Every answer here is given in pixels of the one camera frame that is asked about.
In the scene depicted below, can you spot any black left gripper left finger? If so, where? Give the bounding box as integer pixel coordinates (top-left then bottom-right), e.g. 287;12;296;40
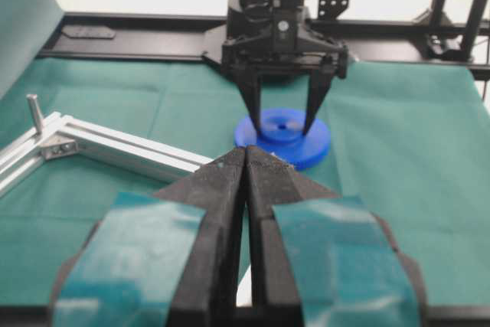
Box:
50;149;245;326

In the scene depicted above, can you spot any aluminium extrusion frame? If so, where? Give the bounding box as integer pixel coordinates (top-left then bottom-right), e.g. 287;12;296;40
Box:
1;112;211;195

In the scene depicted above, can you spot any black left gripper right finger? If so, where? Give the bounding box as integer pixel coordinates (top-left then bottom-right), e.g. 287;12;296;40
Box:
245;146;426;326

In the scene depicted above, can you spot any green table cloth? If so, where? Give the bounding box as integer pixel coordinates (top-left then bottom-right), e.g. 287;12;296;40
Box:
1;0;489;306

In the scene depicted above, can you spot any blue plastic gear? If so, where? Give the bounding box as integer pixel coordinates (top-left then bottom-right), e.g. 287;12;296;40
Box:
234;108;331;170

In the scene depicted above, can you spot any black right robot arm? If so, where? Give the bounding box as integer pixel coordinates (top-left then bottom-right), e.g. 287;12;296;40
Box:
221;0;348;134

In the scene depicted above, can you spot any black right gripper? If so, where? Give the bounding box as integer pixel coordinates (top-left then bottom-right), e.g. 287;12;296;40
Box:
221;9;348;136

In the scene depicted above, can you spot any steel shaft pin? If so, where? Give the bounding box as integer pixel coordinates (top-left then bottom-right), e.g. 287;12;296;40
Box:
26;93;44;135

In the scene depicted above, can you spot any black table frame rail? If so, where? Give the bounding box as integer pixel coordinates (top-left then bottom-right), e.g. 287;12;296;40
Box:
34;12;490;83

